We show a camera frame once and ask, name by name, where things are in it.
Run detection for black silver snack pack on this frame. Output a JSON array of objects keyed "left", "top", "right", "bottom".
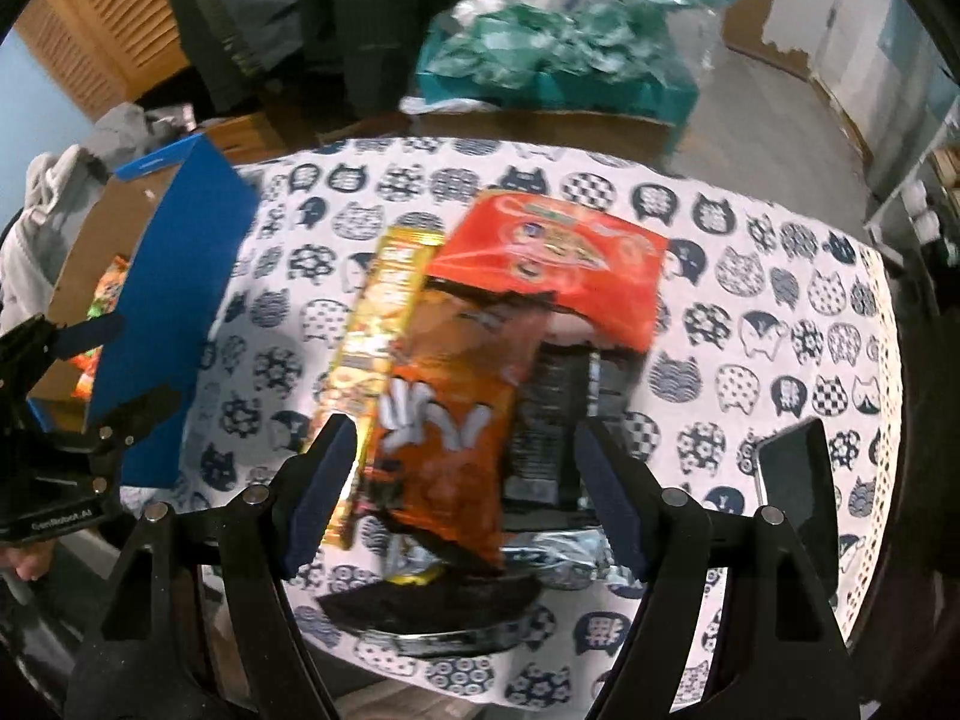
[{"left": 501, "top": 344, "right": 661, "bottom": 598}]

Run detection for orange brown snack bag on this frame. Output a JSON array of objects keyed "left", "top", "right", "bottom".
[{"left": 363, "top": 288, "right": 550, "bottom": 575}]

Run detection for black snack bag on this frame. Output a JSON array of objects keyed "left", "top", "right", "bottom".
[{"left": 319, "top": 572, "right": 544, "bottom": 658}]

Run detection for long yellow snack pack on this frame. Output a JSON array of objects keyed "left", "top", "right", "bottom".
[{"left": 302, "top": 226, "right": 446, "bottom": 550}]

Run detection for orange green label snack bag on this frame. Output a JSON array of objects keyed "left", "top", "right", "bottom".
[{"left": 70, "top": 255, "right": 128, "bottom": 401}]

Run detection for person's hand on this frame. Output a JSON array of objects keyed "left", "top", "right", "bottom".
[{"left": 0, "top": 541, "right": 57, "bottom": 582}]

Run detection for blue cardboard box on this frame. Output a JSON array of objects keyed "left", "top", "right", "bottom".
[{"left": 31, "top": 135, "right": 259, "bottom": 488}]

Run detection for grey clothes pile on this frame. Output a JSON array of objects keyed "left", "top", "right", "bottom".
[{"left": 2, "top": 103, "right": 197, "bottom": 332}]

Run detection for black smartphone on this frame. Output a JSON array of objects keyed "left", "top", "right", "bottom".
[{"left": 755, "top": 418, "right": 839, "bottom": 598}]

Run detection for red snack bag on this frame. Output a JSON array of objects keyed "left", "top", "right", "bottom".
[{"left": 428, "top": 188, "right": 667, "bottom": 353}]

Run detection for cat pattern tablecloth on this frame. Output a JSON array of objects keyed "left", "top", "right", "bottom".
[{"left": 118, "top": 135, "right": 907, "bottom": 714}]

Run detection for wooden drawer box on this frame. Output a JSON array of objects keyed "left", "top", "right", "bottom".
[{"left": 200, "top": 112, "right": 290, "bottom": 166}]

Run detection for wooden louvered door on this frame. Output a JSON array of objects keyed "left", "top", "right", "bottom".
[{"left": 14, "top": 0, "right": 189, "bottom": 121}]

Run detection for brown cardboard box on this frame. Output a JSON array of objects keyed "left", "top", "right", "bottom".
[{"left": 412, "top": 109, "right": 675, "bottom": 164}]

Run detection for white shoe rack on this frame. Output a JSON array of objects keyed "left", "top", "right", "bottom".
[{"left": 864, "top": 99, "right": 958, "bottom": 271}]

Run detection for dark hanging coats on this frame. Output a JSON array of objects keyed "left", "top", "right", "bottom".
[{"left": 169, "top": 0, "right": 459, "bottom": 127}]

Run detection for teal checkered fabric bundle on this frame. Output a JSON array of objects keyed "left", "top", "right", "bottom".
[{"left": 416, "top": 4, "right": 700, "bottom": 127}]

